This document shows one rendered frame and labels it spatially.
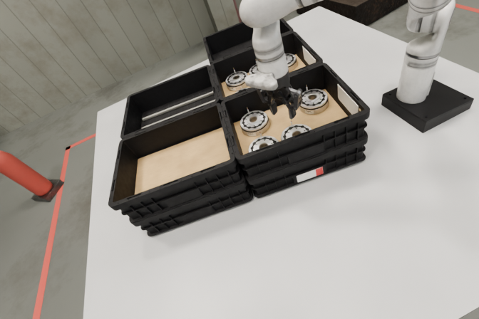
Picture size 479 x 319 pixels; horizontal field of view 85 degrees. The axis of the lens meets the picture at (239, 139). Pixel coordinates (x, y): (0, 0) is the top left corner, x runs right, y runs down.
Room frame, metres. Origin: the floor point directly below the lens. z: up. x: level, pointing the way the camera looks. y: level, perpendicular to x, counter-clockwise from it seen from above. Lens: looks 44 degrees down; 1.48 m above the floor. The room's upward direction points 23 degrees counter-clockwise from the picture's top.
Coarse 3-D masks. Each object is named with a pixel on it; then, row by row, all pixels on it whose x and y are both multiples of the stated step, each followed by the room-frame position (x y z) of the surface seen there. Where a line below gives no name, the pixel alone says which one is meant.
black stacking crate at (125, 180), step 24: (192, 120) 0.79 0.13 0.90; (216, 120) 0.78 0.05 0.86; (144, 144) 0.80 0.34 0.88; (168, 144) 0.80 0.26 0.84; (120, 168) 0.68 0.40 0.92; (240, 168) 0.55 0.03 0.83; (120, 192) 0.59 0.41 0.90; (168, 192) 0.52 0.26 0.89; (192, 192) 0.51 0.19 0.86; (216, 192) 0.50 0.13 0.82; (144, 216) 0.53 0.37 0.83
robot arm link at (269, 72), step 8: (280, 56) 0.55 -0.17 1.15; (264, 64) 0.55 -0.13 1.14; (272, 64) 0.54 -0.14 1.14; (280, 64) 0.54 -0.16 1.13; (264, 72) 0.56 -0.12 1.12; (272, 72) 0.54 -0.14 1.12; (280, 72) 0.54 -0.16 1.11; (248, 80) 0.56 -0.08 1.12; (256, 80) 0.54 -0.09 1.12; (264, 80) 0.53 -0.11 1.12; (272, 80) 0.51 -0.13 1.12; (264, 88) 0.52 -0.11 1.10; (272, 88) 0.50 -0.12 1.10
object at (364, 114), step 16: (320, 64) 0.76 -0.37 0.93; (336, 80) 0.65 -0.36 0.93; (240, 96) 0.77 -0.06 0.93; (352, 96) 0.55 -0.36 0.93; (224, 112) 0.72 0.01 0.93; (368, 112) 0.47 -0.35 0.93; (320, 128) 0.48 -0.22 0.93; (336, 128) 0.47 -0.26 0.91; (272, 144) 0.50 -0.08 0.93; (288, 144) 0.48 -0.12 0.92; (240, 160) 0.50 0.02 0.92
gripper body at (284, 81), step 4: (288, 68) 0.57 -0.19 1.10; (288, 72) 0.56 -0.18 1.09; (284, 76) 0.55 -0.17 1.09; (288, 76) 0.55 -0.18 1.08; (280, 80) 0.54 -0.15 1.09; (284, 80) 0.54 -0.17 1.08; (288, 80) 0.55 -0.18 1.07; (280, 84) 0.54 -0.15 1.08; (284, 84) 0.54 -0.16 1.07; (288, 84) 0.55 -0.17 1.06; (280, 88) 0.56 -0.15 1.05; (284, 88) 0.55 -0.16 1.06; (288, 88) 0.54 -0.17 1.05; (276, 92) 0.57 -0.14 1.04; (284, 92) 0.55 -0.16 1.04; (288, 92) 0.54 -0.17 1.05; (272, 96) 0.58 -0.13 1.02; (276, 96) 0.57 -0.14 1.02; (284, 96) 0.55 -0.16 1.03
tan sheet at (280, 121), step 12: (336, 108) 0.62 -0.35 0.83; (276, 120) 0.69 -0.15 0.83; (288, 120) 0.66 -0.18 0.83; (300, 120) 0.64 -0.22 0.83; (312, 120) 0.62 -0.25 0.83; (324, 120) 0.59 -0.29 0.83; (240, 132) 0.70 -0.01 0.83; (264, 132) 0.65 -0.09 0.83; (276, 132) 0.63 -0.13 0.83; (240, 144) 0.65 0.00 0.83
